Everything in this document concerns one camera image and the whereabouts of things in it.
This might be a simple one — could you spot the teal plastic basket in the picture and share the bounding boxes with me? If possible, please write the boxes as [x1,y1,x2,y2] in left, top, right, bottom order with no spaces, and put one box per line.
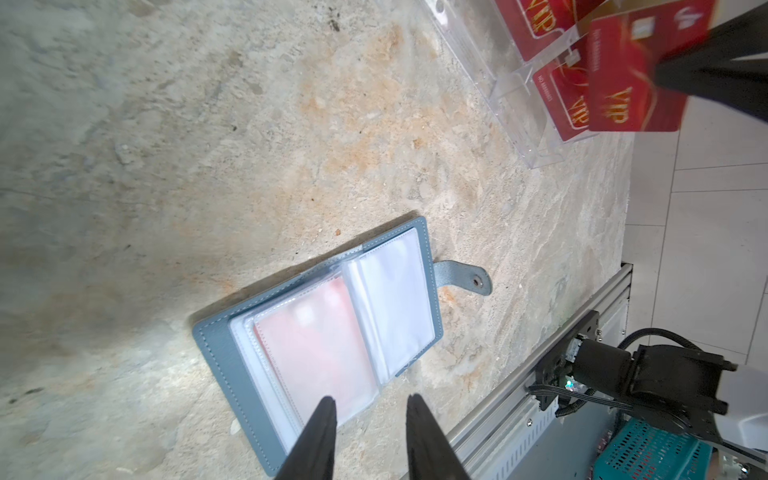
[592,419,713,480]

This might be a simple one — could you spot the aluminium mounting rail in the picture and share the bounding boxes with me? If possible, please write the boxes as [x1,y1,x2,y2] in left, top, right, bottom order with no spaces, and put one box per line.
[447,263,633,479]

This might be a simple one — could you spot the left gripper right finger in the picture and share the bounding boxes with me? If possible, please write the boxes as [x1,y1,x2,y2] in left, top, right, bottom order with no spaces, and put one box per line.
[406,394,469,480]

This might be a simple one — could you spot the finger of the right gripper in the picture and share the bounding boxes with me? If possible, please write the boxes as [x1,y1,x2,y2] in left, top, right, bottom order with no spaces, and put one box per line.
[653,3,767,122]

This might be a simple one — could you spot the red cards stack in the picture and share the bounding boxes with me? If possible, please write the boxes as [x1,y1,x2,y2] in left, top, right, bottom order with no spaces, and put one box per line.
[496,0,603,142]

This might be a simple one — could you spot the clear acrylic card stand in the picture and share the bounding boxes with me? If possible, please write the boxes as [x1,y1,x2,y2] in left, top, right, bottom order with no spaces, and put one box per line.
[422,1,594,168]

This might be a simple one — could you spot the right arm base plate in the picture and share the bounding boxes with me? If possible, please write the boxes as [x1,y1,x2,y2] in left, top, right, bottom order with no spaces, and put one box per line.
[526,310,600,418]

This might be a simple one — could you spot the red VIP card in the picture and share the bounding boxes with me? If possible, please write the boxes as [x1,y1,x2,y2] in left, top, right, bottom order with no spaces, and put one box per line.
[587,0,717,132]
[253,274,379,425]

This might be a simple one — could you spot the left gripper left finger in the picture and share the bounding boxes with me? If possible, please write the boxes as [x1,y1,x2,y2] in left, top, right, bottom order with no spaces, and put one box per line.
[274,396,337,480]

